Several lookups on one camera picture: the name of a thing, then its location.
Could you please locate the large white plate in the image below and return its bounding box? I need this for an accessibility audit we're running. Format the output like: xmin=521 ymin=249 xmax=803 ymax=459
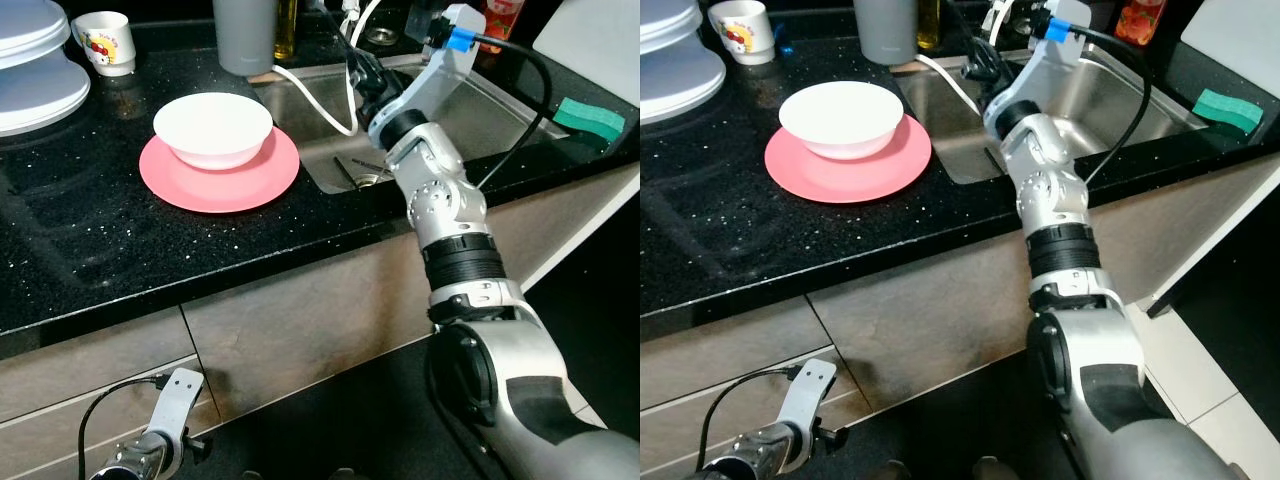
xmin=640 ymin=45 xmax=728 ymax=127
xmin=0 ymin=58 xmax=91 ymax=138

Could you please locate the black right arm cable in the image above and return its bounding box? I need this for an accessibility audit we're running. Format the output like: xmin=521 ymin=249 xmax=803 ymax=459
xmin=465 ymin=30 xmax=553 ymax=191
xmin=1068 ymin=22 xmax=1153 ymax=186

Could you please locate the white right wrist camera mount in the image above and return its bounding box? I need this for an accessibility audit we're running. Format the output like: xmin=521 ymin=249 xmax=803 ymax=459
xmin=983 ymin=0 xmax=1091 ymax=136
xmin=385 ymin=5 xmax=488 ymax=126

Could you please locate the yellow oil bottle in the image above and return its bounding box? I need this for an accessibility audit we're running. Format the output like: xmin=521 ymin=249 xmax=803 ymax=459
xmin=275 ymin=0 xmax=299 ymax=61
xmin=916 ymin=0 xmax=941 ymax=51

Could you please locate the red bottle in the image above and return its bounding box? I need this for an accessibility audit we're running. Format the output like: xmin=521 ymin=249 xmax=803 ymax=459
xmin=1115 ymin=0 xmax=1166 ymax=46
xmin=480 ymin=0 xmax=518 ymax=41

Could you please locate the stainless steel sink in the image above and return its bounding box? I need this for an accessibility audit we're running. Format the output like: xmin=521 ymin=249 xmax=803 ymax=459
xmin=893 ymin=40 xmax=1211 ymax=186
xmin=252 ymin=50 xmax=561 ymax=196

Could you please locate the grey tumbler cup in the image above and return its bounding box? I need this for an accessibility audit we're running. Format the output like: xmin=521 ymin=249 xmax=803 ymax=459
xmin=853 ymin=0 xmax=919 ymax=66
xmin=213 ymin=0 xmax=278 ymax=77

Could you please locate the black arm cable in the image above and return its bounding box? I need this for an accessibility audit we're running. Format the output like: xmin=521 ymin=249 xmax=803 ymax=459
xmin=465 ymin=30 xmax=553 ymax=191
xmin=78 ymin=375 xmax=171 ymax=471
xmin=697 ymin=365 xmax=801 ymax=466
xmin=1068 ymin=22 xmax=1153 ymax=186

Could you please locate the white cartoon print mug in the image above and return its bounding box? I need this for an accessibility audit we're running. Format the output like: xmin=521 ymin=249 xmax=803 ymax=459
xmin=70 ymin=11 xmax=137 ymax=78
xmin=708 ymin=0 xmax=776 ymax=66

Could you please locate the pink plate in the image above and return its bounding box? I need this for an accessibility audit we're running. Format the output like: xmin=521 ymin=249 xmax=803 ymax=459
xmin=139 ymin=125 xmax=301 ymax=214
xmin=765 ymin=113 xmax=933 ymax=205

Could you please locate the white bowl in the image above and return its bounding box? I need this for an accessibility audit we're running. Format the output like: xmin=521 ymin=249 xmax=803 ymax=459
xmin=779 ymin=82 xmax=906 ymax=161
xmin=153 ymin=92 xmax=274 ymax=171

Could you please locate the white hose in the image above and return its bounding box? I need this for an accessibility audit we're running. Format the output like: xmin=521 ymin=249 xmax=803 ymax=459
xmin=272 ymin=0 xmax=386 ymax=138
xmin=915 ymin=0 xmax=1013 ymax=116

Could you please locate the white board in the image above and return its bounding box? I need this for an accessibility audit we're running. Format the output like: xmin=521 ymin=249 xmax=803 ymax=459
xmin=532 ymin=0 xmax=641 ymax=106
xmin=1180 ymin=0 xmax=1280 ymax=71

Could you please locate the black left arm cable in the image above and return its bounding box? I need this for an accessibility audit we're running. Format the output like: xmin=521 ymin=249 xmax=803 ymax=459
xmin=78 ymin=375 xmax=171 ymax=471
xmin=697 ymin=365 xmax=801 ymax=466

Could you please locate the green sponge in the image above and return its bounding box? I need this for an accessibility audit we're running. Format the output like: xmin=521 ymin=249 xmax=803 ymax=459
xmin=553 ymin=97 xmax=626 ymax=141
xmin=1192 ymin=88 xmax=1264 ymax=136

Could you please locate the metal sink drain strainer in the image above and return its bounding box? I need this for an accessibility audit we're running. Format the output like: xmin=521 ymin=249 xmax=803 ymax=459
xmin=335 ymin=155 xmax=393 ymax=189

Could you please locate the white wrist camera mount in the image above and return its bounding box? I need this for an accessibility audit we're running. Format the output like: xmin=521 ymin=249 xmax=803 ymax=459
xmin=385 ymin=5 xmax=488 ymax=126
xmin=150 ymin=367 xmax=206 ymax=451
xmin=775 ymin=358 xmax=839 ymax=446
xmin=983 ymin=0 xmax=1091 ymax=136

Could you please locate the small white plate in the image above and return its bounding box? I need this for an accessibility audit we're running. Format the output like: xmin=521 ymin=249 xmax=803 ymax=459
xmin=640 ymin=0 xmax=701 ymax=54
xmin=0 ymin=0 xmax=71 ymax=71

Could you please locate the narrow brown drawer front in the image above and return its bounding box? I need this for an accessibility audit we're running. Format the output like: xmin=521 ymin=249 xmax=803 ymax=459
xmin=0 ymin=305 xmax=201 ymax=426
xmin=0 ymin=385 xmax=221 ymax=480
xmin=640 ymin=295 xmax=836 ymax=411
xmin=640 ymin=370 xmax=851 ymax=480

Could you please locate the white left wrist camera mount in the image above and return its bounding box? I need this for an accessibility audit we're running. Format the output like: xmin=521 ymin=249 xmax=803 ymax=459
xmin=150 ymin=367 xmax=206 ymax=451
xmin=775 ymin=358 xmax=839 ymax=446

